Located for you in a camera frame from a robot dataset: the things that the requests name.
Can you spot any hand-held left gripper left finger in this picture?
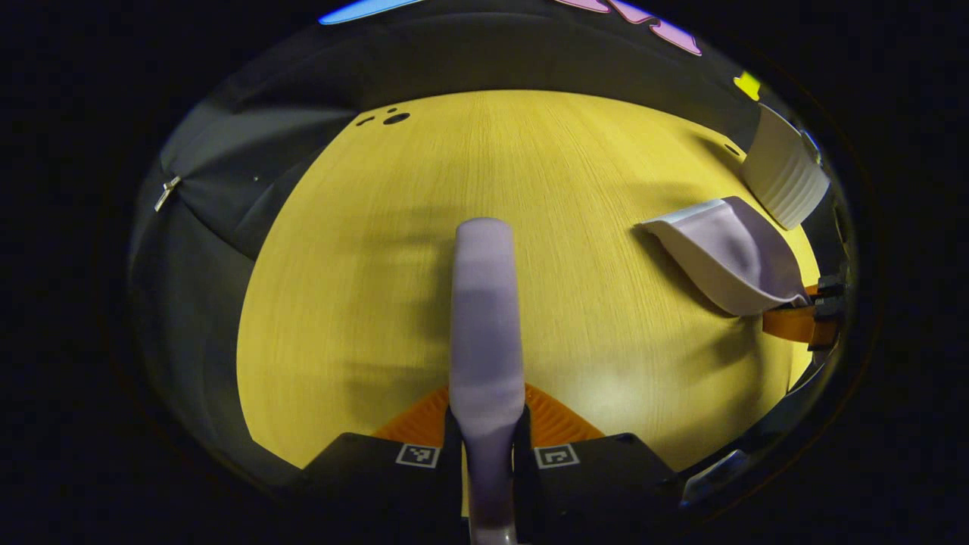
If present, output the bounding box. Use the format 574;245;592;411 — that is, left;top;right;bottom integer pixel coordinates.
299;385;465;545

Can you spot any pink dustpan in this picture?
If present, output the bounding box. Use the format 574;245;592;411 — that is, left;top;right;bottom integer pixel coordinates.
636;195;812;317

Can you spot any yellow wooden desktop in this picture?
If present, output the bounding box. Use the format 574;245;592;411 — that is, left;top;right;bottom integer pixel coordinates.
236;89;824;474

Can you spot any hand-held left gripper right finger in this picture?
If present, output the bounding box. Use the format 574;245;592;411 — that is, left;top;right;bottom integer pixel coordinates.
511;382;682;545

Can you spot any white ribbed garbage bin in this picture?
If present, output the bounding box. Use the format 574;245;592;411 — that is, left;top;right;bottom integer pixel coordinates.
740;103;832;231

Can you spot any small pink broom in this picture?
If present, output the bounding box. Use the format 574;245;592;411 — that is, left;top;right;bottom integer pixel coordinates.
449;217;528;545

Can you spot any black backdrop cloth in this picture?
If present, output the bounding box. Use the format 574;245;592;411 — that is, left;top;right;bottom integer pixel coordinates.
125;0;856;485

